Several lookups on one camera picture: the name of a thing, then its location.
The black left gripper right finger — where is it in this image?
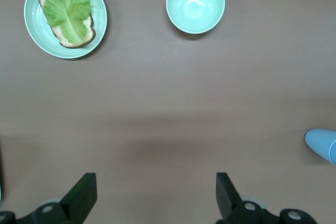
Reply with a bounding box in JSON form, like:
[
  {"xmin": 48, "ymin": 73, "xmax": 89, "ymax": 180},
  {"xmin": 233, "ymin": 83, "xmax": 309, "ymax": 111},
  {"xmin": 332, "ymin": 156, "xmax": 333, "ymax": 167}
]
[{"xmin": 216, "ymin": 172, "xmax": 318, "ymax": 224}]

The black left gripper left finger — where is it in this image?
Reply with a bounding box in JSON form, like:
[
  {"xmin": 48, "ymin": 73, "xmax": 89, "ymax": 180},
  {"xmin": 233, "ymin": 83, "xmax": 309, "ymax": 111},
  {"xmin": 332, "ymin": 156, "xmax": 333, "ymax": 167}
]
[{"xmin": 0, "ymin": 173, "xmax": 98, "ymax": 224}]

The blue plastic cup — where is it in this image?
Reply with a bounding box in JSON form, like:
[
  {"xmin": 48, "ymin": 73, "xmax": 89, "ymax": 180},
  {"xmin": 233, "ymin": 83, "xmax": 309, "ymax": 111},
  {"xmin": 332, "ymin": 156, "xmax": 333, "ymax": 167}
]
[{"xmin": 304, "ymin": 129, "xmax": 336, "ymax": 166}]

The bread slice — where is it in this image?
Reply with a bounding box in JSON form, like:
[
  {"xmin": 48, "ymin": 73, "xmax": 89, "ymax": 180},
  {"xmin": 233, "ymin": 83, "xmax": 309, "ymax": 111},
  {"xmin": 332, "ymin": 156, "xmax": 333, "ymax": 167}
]
[{"xmin": 38, "ymin": 0, "xmax": 96, "ymax": 49}]

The mint green plate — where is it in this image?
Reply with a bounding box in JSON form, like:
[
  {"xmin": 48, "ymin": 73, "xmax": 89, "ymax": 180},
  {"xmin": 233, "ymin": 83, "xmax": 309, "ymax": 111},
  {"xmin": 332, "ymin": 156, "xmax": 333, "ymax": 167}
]
[{"xmin": 23, "ymin": 0, "xmax": 108, "ymax": 59}]

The green lettuce leaf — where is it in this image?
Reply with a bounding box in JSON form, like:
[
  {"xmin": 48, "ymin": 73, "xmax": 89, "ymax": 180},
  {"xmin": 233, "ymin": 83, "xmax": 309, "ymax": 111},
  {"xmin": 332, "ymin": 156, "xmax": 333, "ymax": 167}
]
[{"xmin": 36, "ymin": 0, "xmax": 92, "ymax": 44}]

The mint green bowl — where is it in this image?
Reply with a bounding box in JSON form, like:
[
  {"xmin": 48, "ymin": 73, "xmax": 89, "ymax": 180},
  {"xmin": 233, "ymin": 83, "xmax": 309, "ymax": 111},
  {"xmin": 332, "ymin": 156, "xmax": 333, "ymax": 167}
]
[{"xmin": 165, "ymin": 0, "xmax": 226, "ymax": 35}]

